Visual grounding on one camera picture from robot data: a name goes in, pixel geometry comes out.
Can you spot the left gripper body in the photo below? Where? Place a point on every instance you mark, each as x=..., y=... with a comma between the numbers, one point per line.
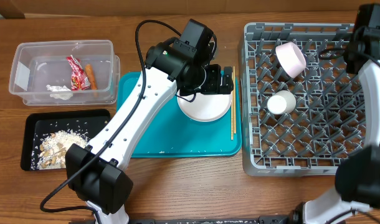
x=212, y=84

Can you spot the wooden chopstick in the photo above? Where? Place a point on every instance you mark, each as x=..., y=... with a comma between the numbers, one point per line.
x=234, y=103
x=231, y=118

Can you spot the large pink plate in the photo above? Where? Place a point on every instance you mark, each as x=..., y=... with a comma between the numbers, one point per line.
x=205, y=108

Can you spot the small white cup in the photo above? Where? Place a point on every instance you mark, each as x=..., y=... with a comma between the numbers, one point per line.
x=282, y=102

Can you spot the orange carrot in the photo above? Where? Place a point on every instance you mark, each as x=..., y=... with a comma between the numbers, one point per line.
x=91, y=76

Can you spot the red snack wrapper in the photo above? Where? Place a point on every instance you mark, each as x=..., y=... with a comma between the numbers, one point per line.
x=79, y=79

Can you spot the white tissue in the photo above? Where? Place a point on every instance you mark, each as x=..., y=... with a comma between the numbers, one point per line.
x=60, y=92

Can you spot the rice and peanut shells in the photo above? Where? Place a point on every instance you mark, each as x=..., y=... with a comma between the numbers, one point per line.
x=56, y=151

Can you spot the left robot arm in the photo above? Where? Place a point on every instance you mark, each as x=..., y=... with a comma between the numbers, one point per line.
x=96, y=172

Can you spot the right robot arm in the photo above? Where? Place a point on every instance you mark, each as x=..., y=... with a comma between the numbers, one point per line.
x=357, y=179

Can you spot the grey dishwasher rack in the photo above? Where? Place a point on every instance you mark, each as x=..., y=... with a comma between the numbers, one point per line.
x=328, y=123

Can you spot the teal serving tray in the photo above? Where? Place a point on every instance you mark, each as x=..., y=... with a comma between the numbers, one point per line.
x=174, y=135

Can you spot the clear plastic bin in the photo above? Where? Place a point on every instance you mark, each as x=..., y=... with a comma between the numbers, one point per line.
x=38, y=64

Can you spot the black tray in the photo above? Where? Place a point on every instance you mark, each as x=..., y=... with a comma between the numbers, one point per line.
x=96, y=119

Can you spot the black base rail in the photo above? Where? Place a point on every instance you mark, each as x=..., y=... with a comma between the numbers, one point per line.
x=268, y=219

